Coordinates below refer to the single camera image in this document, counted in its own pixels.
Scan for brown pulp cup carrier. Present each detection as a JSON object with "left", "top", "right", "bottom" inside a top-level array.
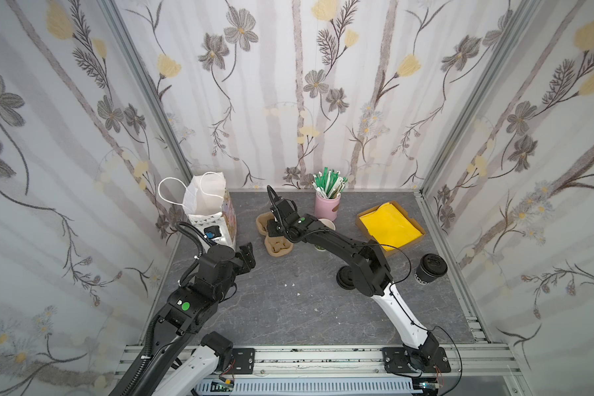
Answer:
[{"left": 264, "top": 235, "right": 294, "bottom": 257}]

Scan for white cartoon paper gift bag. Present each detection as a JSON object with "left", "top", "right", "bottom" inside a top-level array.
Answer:
[{"left": 157, "top": 171, "right": 237, "bottom": 248}]

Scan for black cup lid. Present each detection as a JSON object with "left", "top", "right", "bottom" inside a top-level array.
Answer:
[{"left": 420, "top": 253, "right": 448, "bottom": 277}]

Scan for black paper coffee cup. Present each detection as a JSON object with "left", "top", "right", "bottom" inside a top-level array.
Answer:
[{"left": 414, "top": 267, "right": 440, "bottom": 285}]

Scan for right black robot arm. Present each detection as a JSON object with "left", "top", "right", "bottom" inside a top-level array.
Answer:
[{"left": 267, "top": 186, "right": 451, "bottom": 373}]

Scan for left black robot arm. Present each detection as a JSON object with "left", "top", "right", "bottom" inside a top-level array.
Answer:
[{"left": 111, "top": 243, "right": 256, "bottom": 395}]

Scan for stacked green paper cups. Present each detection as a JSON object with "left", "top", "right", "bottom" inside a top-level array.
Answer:
[{"left": 315, "top": 218, "right": 336, "bottom": 252}]

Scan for pink cup holder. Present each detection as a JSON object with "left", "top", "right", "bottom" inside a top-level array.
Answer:
[{"left": 314, "top": 194, "right": 341, "bottom": 221}]

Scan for green white straw bundle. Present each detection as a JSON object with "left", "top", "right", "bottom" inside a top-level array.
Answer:
[{"left": 312, "top": 168, "right": 348, "bottom": 200}]

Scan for stack of black lids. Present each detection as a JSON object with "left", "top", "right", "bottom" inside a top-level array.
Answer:
[{"left": 336, "top": 266, "right": 356, "bottom": 290}]

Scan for yellow napkins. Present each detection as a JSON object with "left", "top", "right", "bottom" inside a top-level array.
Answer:
[{"left": 359, "top": 201, "right": 424, "bottom": 250}]

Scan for aluminium mounting rail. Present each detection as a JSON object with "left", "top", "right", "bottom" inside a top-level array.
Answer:
[{"left": 113, "top": 343, "right": 526, "bottom": 396}]

